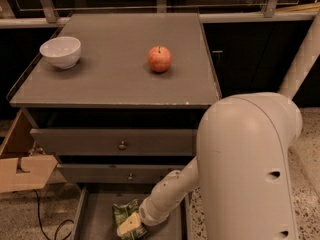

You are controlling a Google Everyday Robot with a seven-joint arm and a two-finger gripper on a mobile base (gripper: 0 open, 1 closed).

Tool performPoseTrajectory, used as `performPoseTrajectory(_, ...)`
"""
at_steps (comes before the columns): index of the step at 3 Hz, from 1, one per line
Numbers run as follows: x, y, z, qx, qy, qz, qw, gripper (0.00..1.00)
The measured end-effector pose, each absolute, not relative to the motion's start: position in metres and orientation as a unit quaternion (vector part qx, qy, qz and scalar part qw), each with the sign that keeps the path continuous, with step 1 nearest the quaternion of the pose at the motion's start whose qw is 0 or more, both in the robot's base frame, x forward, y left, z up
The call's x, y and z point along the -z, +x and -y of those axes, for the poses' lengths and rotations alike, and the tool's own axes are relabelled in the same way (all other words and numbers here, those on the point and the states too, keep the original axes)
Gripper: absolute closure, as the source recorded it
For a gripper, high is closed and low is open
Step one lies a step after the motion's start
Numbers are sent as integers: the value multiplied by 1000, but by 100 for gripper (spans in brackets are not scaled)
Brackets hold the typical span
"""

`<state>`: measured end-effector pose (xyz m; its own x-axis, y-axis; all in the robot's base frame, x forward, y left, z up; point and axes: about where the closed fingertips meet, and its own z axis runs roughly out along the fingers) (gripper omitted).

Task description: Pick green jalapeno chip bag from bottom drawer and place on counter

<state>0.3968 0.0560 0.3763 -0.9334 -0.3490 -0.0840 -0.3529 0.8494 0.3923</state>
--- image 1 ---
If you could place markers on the metal railing frame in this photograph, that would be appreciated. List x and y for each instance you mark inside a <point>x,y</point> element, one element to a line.
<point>52,13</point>

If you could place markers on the red apple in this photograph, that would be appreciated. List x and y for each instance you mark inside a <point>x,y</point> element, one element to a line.
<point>159,59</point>

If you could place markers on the white ceramic bowl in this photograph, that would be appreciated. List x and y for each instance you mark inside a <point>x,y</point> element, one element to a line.
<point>61,52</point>

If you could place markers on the grey drawer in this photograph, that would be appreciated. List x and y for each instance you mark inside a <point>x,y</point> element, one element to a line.
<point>94,217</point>
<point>117,142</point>
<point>115,174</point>

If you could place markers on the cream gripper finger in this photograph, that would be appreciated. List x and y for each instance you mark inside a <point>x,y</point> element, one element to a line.
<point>132,223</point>

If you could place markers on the middle grey drawer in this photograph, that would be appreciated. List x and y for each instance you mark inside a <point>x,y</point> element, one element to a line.
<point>115,174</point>

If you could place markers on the green jalapeno chip bag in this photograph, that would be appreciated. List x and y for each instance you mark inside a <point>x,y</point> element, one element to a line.
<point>122,212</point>

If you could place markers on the white diagonal pole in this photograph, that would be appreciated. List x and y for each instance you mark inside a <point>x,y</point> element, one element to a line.
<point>307,54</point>

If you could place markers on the grey drawer cabinet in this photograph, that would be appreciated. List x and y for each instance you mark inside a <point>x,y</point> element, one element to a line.
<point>113,87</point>

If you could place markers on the top grey drawer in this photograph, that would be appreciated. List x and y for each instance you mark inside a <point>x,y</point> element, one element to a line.
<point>117,142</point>

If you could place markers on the bottom grey drawer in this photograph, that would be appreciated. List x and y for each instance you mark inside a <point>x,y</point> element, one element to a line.
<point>94,217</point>

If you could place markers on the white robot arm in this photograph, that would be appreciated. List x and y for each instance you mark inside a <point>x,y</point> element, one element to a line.
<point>241,169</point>

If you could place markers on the wooden cutout board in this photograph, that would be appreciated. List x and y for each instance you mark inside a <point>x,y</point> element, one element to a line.
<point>26,173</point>

